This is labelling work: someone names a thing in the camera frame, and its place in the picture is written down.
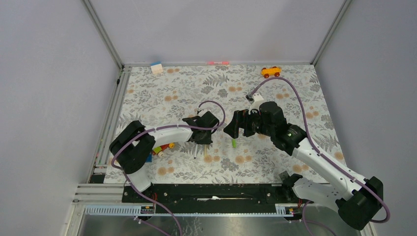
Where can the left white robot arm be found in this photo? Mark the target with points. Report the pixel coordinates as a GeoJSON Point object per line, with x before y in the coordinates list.
{"type": "Point", "coordinates": [135, 143]}

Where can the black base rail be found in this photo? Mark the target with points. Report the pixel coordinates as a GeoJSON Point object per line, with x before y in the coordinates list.
{"type": "Point", "coordinates": [214, 198]}

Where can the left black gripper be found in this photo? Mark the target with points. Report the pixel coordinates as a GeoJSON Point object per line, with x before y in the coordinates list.
{"type": "Point", "coordinates": [207, 141]}

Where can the white pen with blue tip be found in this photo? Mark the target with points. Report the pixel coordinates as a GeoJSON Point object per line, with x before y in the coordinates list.
{"type": "Point", "coordinates": [195, 151]}

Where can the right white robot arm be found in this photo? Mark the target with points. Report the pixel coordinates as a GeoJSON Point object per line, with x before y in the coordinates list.
{"type": "Point", "coordinates": [354, 197]}

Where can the orange toy car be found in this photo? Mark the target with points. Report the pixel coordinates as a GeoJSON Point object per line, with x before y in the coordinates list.
{"type": "Point", "coordinates": [271, 72]}

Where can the red yellow toy brick car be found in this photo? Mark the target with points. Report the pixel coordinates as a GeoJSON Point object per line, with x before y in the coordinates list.
{"type": "Point", "coordinates": [159, 150]}

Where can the floral patterned table mat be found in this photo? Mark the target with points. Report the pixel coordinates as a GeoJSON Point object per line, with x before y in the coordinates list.
{"type": "Point", "coordinates": [179, 91]}

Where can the pink marker pen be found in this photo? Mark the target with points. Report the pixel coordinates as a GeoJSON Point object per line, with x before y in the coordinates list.
{"type": "Point", "coordinates": [217, 63]}

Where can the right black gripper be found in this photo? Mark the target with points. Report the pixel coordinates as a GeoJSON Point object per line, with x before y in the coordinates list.
{"type": "Point", "coordinates": [241, 119]}

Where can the white block with blue top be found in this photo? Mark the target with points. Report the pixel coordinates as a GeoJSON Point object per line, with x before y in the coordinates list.
{"type": "Point", "coordinates": [156, 68]}

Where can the blue white toy brick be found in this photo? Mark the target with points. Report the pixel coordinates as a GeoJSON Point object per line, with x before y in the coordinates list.
{"type": "Point", "coordinates": [149, 158]}

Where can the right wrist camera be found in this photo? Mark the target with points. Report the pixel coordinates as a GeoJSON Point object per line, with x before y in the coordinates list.
{"type": "Point", "coordinates": [255, 101]}

